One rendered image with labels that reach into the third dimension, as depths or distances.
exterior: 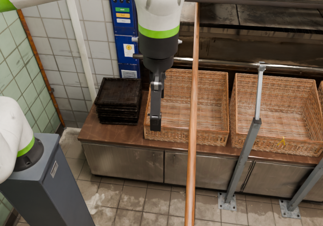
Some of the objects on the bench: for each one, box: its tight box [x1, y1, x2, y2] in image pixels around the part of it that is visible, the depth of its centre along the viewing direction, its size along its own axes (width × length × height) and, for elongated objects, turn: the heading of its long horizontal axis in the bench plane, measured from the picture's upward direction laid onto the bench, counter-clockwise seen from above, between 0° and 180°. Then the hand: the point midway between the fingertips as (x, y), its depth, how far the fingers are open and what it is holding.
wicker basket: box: [143, 68, 230, 147], centre depth 185 cm, size 49×56×28 cm
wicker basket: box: [229, 73, 323, 157], centre depth 179 cm, size 49×56×28 cm
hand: (157, 110), depth 77 cm, fingers open, 13 cm apart
